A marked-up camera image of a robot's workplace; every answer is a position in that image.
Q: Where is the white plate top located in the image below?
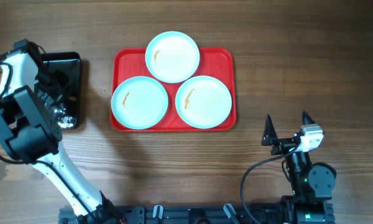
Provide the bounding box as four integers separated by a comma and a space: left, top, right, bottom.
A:
145, 31, 200, 83

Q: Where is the white plate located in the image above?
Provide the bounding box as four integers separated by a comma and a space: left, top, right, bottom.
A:
175, 75, 233, 129
145, 31, 200, 83
111, 76, 168, 130

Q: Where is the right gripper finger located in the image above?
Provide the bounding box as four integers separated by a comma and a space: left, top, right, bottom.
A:
261, 114, 278, 146
302, 110, 315, 125

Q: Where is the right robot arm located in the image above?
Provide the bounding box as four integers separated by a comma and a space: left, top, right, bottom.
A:
261, 111, 336, 223

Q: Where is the black left cable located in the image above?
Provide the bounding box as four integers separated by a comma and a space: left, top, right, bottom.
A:
0, 61, 94, 224

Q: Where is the black right cable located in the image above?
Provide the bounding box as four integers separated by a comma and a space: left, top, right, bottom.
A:
239, 143, 301, 224

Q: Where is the black cable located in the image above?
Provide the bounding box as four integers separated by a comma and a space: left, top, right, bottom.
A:
0, 61, 94, 224
239, 143, 301, 224

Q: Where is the black rectangular water basin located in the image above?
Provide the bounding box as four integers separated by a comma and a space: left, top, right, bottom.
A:
42, 52, 82, 130

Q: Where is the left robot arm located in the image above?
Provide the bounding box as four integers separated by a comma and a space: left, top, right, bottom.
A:
0, 39, 127, 223

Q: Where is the red plastic tray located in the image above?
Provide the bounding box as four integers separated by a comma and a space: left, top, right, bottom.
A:
113, 47, 237, 132

